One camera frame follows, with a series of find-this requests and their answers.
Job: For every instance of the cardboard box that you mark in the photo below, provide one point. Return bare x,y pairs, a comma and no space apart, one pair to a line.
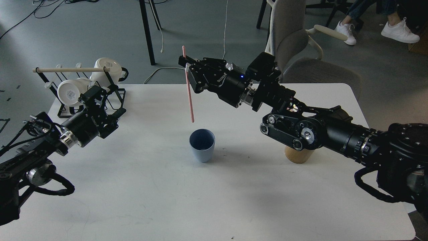
421,47

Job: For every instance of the white mug lower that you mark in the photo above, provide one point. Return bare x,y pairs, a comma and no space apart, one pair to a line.
70,90

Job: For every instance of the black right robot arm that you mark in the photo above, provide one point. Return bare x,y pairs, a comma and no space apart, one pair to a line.
395,161

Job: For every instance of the pink chopstick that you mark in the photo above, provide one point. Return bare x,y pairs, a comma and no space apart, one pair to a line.
189,92

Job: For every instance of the white mug upper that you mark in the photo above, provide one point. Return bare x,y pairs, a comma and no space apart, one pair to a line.
117,73

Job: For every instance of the blue cup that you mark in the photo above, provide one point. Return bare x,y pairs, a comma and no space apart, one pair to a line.
202,143

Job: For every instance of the black table leg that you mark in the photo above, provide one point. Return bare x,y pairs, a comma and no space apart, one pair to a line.
146,27

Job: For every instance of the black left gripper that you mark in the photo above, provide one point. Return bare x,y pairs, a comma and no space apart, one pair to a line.
93,121

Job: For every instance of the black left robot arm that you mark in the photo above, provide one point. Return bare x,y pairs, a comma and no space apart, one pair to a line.
31,170

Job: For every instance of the bamboo cylinder holder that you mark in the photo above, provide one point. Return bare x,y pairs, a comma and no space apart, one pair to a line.
298,157

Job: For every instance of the grey office chair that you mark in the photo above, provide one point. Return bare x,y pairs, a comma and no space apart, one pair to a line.
288,37

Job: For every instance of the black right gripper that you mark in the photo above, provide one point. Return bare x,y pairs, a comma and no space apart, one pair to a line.
205,73

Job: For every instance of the white mug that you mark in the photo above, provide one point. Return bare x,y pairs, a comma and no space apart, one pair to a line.
70,90
117,73

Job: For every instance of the white sneaker right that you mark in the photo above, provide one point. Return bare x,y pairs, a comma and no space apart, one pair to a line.
400,32

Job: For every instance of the black wire mug rack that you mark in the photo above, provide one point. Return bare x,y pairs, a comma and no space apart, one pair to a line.
53,77

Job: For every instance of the white sneaker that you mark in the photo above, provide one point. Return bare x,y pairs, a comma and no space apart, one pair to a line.
400,32
345,29

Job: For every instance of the white sneaker left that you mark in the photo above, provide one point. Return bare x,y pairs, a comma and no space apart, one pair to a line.
345,29

